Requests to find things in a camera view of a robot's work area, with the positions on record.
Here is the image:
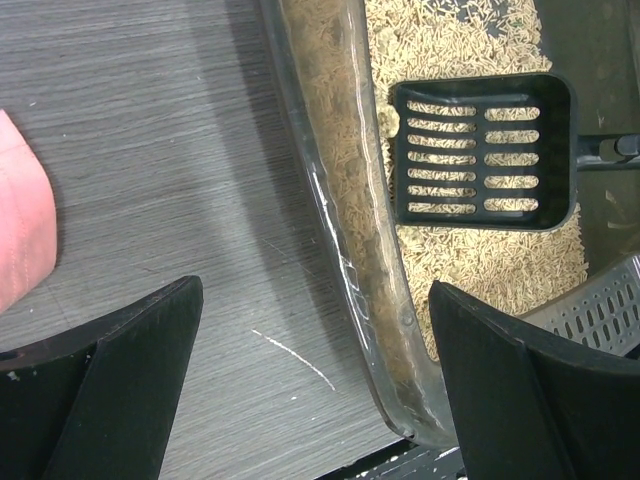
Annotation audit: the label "pink cloth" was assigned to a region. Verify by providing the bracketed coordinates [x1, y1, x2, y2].
[1, 111, 58, 311]

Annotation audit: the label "grey plastic litter box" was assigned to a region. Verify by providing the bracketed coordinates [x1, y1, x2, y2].
[258, 0, 640, 448]

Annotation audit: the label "beige cat litter pellets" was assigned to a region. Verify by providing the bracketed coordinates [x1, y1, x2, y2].
[299, 0, 590, 361]

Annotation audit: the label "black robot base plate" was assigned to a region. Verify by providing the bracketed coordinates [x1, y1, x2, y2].
[324, 440, 467, 479]

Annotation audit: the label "black slotted litter scoop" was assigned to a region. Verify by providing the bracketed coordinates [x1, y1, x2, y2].
[392, 72, 639, 231]

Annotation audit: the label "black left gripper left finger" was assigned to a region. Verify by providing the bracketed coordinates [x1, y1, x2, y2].
[1, 276, 203, 479]

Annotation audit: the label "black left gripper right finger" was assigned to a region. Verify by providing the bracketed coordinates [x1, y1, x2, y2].
[429, 282, 639, 479]

